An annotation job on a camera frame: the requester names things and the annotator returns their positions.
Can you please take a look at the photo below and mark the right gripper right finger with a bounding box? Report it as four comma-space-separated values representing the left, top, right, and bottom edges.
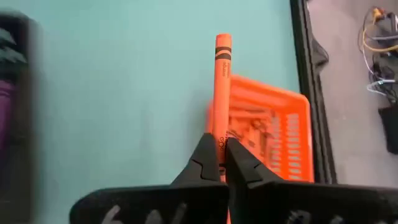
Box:
225, 138, 398, 224

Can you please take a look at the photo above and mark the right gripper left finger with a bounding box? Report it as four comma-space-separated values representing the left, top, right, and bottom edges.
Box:
68, 133, 230, 224

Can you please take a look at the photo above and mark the orange plastic basket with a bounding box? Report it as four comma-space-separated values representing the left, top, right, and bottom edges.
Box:
205, 74, 315, 183

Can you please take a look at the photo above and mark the black plastic basket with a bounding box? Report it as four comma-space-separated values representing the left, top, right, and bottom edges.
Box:
0, 12, 41, 224

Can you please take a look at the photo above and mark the black aluminium table frame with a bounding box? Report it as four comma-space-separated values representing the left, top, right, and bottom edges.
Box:
289, 0, 338, 184

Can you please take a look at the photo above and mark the white cable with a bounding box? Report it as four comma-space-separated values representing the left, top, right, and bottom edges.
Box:
366, 79, 397, 96

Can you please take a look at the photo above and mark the yellow cable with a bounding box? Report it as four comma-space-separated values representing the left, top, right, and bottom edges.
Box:
360, 18, 398, 54

